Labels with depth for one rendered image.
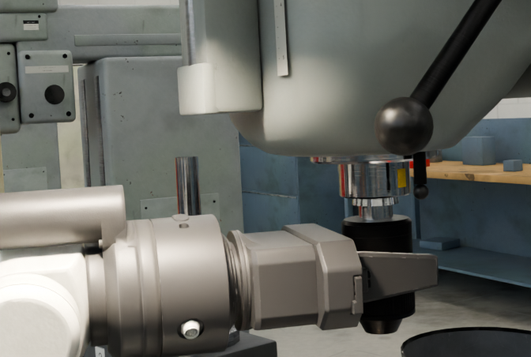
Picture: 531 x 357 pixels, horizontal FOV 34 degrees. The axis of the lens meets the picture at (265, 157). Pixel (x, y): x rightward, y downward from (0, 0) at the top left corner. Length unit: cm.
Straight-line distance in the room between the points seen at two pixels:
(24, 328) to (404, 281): 24
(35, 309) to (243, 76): 18
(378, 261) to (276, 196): 764
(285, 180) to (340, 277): 749
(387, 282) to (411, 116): 16
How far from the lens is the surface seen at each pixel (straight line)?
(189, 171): 90
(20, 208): 53
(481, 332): 289
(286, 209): 806
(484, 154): 637
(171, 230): 54
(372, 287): 57
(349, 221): 58
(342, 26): 49
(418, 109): 44
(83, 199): 53
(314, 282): 54
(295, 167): 785
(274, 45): 52
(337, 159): 56
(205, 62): 51
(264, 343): 91
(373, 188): 57
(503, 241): 677
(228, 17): 52
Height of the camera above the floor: 134
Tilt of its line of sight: 3 degrees down
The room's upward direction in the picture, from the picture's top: 3 degrees counter-clockwise
